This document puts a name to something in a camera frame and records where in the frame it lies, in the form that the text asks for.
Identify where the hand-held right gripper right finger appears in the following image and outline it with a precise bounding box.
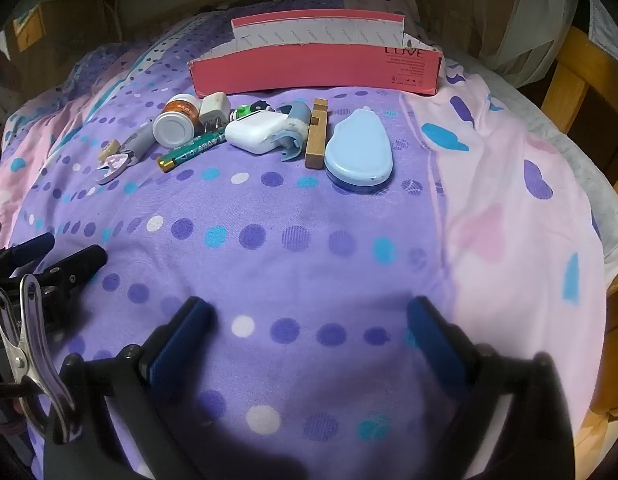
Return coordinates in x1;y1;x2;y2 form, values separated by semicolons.
406;296;576;480

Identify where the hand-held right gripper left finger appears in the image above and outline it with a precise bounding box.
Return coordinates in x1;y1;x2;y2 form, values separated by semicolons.
44;296;217;480

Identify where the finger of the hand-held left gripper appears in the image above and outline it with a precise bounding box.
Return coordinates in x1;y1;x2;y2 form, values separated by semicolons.
0;232;56;273
36;245;108;292

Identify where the grey nail clipper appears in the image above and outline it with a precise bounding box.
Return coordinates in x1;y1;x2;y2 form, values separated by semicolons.
120;127;157;163

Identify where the green battery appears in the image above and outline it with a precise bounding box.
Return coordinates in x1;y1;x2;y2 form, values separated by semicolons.
156;129;227;175

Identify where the white bottle with orange label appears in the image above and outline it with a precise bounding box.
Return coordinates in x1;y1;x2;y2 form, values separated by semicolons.
153;94;202;149

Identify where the white charger plug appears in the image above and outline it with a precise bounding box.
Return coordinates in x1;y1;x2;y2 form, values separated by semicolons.
199;91;232;133

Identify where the light blue oval case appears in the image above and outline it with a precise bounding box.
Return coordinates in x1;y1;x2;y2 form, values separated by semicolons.
324;106;394;196

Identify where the white rectangular case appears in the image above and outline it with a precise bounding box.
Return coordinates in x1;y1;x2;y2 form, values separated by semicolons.
224;110;290;153

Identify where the small green white gadget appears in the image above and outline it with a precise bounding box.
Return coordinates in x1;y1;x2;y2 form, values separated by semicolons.
234;101;272;121

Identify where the wooden block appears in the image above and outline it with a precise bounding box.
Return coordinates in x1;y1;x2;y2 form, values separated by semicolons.
305;98;330;170

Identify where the pink cardboard box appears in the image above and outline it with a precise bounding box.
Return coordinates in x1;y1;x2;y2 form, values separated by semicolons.
187;14;446;100

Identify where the metal spring clip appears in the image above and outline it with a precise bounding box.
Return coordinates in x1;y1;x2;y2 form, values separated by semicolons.
0;274;82;445

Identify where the purple pink printed duvet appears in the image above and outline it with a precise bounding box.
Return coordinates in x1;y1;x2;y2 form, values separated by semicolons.
0;0;610;480

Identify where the white sheer curtain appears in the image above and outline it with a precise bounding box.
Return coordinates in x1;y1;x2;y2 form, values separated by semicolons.
469;0;590;86

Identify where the black cable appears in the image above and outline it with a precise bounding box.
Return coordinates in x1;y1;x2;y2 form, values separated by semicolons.
0;381;37;401

